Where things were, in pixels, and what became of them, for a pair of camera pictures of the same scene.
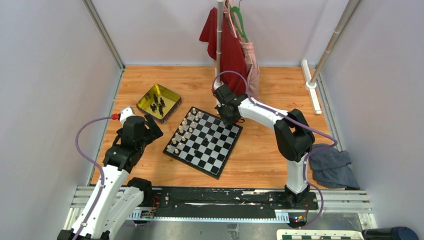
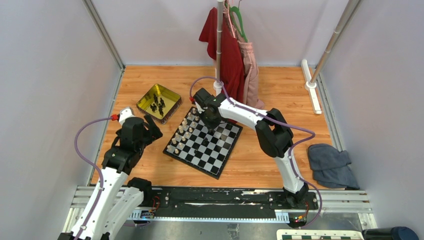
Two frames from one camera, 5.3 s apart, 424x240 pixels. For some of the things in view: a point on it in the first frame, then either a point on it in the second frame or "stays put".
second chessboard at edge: x=319 y=234 stays put
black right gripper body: x=227 y=119 to x=211 y=123
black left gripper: x=154 y=130 stays put
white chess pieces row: x=184 y=123 stays put
